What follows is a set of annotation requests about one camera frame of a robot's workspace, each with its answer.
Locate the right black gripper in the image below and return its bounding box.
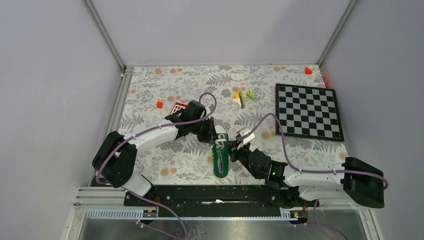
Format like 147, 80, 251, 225
224, 139, 262, 179

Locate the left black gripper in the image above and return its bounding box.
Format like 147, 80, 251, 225
190, 116, 221, 145

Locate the white shoelace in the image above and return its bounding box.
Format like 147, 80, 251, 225
212, 133, 237, 178

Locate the green white sneaker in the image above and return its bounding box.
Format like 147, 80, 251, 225
212, 124, 230, 179

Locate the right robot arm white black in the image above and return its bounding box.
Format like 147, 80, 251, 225
224, 128, 387, 209

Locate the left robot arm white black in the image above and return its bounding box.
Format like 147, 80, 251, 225
92, 100, 218, 206

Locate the red white brick block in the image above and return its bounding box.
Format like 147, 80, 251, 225
170, 102, 187, 115

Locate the small red cube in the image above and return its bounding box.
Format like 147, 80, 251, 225
156, 101, 164, 109

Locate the floral patterned table mat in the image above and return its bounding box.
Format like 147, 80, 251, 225
118, 64, 348, 185

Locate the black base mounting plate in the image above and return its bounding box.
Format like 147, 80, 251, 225
124, 184, 321, 218

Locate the lime green block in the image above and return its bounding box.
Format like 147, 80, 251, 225
246, 90, 256, 101

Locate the black white checkerboard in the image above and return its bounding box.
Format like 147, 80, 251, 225
275, 83, 345, 142

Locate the red block far corner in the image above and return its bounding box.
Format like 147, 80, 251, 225
304, 67, 313, 75

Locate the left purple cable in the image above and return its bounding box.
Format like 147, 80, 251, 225
96, 92, 218, 240

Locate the red block at wall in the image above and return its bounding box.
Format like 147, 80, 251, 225
322, 76, 329, 89

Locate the aluminium frame rail front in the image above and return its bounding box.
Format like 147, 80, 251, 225
71, 186, 372, 222

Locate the left aluminium corner post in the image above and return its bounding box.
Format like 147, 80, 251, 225
82, 0, 127, 73

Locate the aluminium corner post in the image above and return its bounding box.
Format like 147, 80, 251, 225
316, 0, 359, 68
82, 0, 127, 73

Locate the right aluminium corner post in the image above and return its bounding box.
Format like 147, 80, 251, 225
316, 0, 359, 68

